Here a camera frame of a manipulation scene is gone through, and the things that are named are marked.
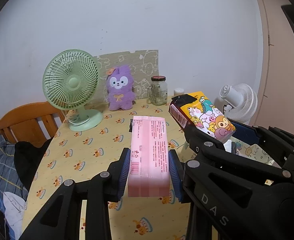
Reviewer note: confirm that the black clothing on chair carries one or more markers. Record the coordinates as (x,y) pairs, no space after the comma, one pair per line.
(27,159)

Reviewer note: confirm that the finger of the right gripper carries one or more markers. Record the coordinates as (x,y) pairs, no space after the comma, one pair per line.
(265,138)
(199,140)

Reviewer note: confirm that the wooden chair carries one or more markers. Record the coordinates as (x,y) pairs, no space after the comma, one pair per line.
(21,123)

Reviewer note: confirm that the glass jar with lid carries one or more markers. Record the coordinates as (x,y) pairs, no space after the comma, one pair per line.
(158,91)

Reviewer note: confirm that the patterned cardboard backboard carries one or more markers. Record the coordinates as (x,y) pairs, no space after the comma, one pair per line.
(143,65)

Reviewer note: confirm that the blue plaid bedding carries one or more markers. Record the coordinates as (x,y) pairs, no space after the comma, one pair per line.
(9,179)

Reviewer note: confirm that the patterned fabric storage box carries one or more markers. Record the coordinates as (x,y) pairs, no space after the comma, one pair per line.
(254,152)

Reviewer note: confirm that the pink packet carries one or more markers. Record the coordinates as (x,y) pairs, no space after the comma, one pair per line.
(149,158)

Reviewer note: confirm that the purple plush toy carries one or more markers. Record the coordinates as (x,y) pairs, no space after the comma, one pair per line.
(120,88)

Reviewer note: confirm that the yellow cake-pattern tablecloth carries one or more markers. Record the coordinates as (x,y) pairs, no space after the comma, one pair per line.
(81,155)

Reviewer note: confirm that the white standing fan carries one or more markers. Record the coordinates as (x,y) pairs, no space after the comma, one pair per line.
(238,103)

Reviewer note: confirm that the green desk fan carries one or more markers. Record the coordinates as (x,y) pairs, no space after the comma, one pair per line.
(69,82)

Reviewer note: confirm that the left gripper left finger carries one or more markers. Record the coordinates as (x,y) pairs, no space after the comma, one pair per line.
(60,216)

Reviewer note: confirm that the white cloth on floor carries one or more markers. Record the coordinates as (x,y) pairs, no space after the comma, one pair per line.
(14,210)

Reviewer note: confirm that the beige door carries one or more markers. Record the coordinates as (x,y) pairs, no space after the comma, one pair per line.
(276,89)

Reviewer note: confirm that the cotton swab container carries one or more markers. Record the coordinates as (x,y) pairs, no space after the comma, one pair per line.
(178,91)

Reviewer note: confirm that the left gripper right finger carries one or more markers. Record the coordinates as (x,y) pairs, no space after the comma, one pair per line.
(181,183)

